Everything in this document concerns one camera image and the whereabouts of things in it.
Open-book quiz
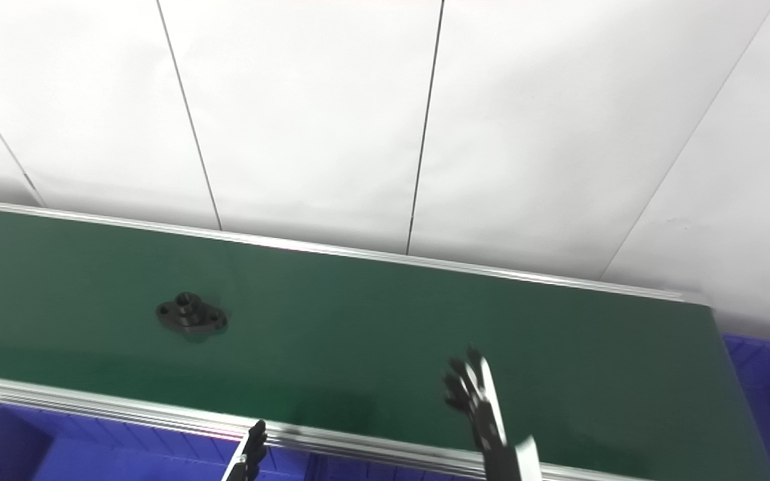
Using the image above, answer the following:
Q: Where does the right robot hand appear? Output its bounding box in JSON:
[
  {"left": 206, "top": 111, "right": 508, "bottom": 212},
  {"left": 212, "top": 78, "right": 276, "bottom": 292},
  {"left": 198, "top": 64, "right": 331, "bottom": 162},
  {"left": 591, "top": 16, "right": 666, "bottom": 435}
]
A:
[{"left": 442, "top": 346, "right": 543, "bottom": 481}]

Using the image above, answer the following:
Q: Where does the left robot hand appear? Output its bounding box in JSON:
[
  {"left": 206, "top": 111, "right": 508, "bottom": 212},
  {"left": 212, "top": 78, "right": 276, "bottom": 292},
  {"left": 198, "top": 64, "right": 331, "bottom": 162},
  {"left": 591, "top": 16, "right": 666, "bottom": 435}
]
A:
[{"left": 223, "top": 419, "right": 269, "bottom": 481}]

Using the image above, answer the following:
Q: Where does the black flange part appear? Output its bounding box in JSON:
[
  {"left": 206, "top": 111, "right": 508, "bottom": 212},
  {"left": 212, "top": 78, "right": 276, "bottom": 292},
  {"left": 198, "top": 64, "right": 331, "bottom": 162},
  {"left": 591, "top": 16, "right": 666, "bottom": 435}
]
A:
[{"left": 155, "top": 291, "right": 229, "bottom": 337}]

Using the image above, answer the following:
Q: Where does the green conveyor belt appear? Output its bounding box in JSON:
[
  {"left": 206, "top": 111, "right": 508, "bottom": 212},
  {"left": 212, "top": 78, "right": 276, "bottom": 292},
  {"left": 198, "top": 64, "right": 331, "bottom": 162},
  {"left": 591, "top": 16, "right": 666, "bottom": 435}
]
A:
[
  {"left": 0, "top": 196, "right": 770, "bottom": 481},
  {"left": 0, "top": 206, "right": 770, "bottom": 481}
]

